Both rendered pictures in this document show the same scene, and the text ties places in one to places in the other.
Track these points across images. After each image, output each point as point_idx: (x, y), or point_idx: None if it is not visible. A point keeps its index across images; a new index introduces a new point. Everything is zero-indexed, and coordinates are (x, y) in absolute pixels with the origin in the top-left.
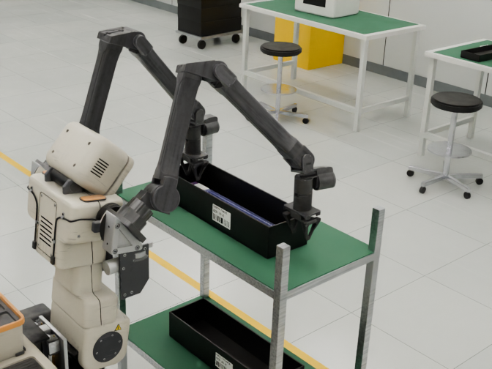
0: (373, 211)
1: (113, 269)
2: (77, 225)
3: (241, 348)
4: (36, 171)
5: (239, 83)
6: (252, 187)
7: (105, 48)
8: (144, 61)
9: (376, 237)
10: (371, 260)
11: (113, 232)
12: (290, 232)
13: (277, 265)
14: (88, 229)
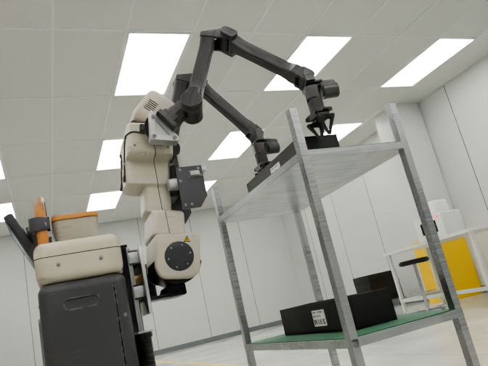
0: (385, 109)
1: (172, 182)
2: (133, 136)
3: None
4: None
5: (243, 39)
6: None
7: (175, 83)
8: (205, 94)
9: (396, 127)
10: (400, 147)
11: (150, 121)
12: (321, 146)
13: (290, 128)
14: (142, 141)
